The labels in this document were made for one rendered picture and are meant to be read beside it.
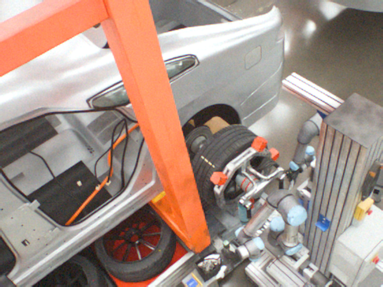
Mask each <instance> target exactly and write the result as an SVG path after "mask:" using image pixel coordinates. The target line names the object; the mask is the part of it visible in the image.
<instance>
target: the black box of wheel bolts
mask: <svg viewBox="0 0 383 287"><path fill-rule="evenodd" d="M213 254H217V251H216V250H214V251H212V252H211V253H209V254H208V255H206V256H205V257H203V258H201V259H199V260H198V261H195V262H194V266H195V268H196V269H197V271H198V272H199V274H200V276H201V277H202V279H203V280H204V282H207V281H208V280H210V279H211V278H213V277H215V276H216V275H217V274H218V273H219V272H220V271H221V268H222V266H223V265H222V263H221V262H220V260H216V261H215V262H213V261H211V260H204V259H205V258H207V257H209V256H212V255H213Z"/></svg>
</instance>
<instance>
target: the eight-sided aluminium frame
mask: <svg viewBox="0 0 383 287"><path fill-rule="evenodd" d="M253 156H262V159H263V158H265V157H268V158H271V152H270V151H269V150H268V149H266V148H264V150H263V151H262V152H259V151H258V150H256V149H255V148H253V147H249V148H247V150H245V151H244V152H242V153H241V154H240V155H239V156H238V157H236V158H235V159H233V160H232V161H231V162H230V163H228V165H227V166H226V169H225V170H224V173H223V174H224V175H225V176H227V177H228V179H227V181H226V182H225V184H224V185H218V186H217V185H216V186H215V188H214V192H215V198H216V203H217V205H218V206H219V207H220V208H221V209H226V208H237V207H238V203H239V199H240V198H241V197H243V196H244V195H246V194H247V193H246V192H243V193H242V194H241V195H239V196H238V197H236V198H235V199H233V200H224V190H225V188H226V186H227V184H228V183H229V181H230V179H231V178H232V176H233V174H234V173H235V172H236V170H237V169H239V168H240V167H241V166H242V165H244V163H245V162H247V161H248V160H249V159H251V158H252V157H253ZM243 157H244V158H243ZM242 158H243V159H242ZM240 159H241V160H240ZM239 160H240V161H239ZM270 170H271V167H270V168H269V169H266V170H263V171H262V173H261V175H263V176H267V175H268V173H270ZM256 178H258V179H259V180H260V181H261V183H262V182H264V179H262V178H261V179H260V178H259V177H258V176H257V177H256Z"/></svg>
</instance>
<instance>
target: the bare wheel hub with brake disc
mask: <svg viewBox="0 0 383 287"><path fill-rule="evenodd" d="M212 135H213V133H212V131H211V129H209V128H208V127H206V126H201V127H198V128H195V129H194V130H193V131H191V132H190V133H189V134H188V135H187V136H186V138H185V139H184V140H185V145H186V148H188V149H189V154H190V155H191V158H190V160H191V159H194V157H195V155H196V154H197V152H198V151H199V147H200V145H202V144H204V143H205V142H206V141H207V140H208V139H209V138H210V137H211V136H212Z"/></svg>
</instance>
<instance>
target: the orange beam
mask: <svg viewBox="0 0 383 287"><path fill-rule="evenodd" d="M108 18H109V16H108V13H107V10H106V8H105V4H104V1H103V0H44V1H42V2H40V3H37V4H35V5H34V7H32V8H29V9H28V10H25V11H24V12H21V13H20V14H17V15H16V16H13V17H12V18H9V19H7V20H5V21H3V22H2V23H0V77H2V76H3V75H5V74H7V73H9V72H11V71H12V70H14V69H16V68H18V67H19V66H22V65H23V64H25V63H27V62H29V61H31V60H32V59H34V58H36V57H38V56H41V55H42V54H44V53H46V52H47V51H50V50H51V49H54V48H55V47H57V46H59V45H60V44H62V43H64V42H66V41H68V40H69V39H71V38H74V37H75V36H77V35H79V34H80V33H82V32H84V31H86V30H88V29H89V28H91V27H93V26H95V25H97V24H99V23H101V22H103V21H104V20H106V19H108Z"/></svg>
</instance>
